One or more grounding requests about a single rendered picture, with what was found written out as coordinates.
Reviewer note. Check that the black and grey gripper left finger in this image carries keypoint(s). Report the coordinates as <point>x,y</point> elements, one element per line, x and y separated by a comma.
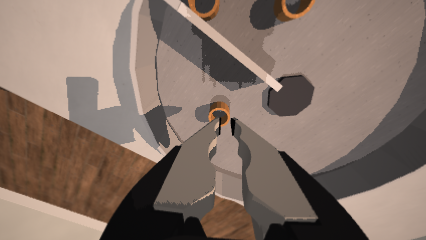
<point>180,185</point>

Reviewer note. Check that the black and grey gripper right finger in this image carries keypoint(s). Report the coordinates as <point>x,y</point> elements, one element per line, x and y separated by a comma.
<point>278,190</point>

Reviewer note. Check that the bronze bushing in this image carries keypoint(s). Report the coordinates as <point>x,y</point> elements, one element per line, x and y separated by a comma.
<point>207,16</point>
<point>220,106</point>
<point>282,13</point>

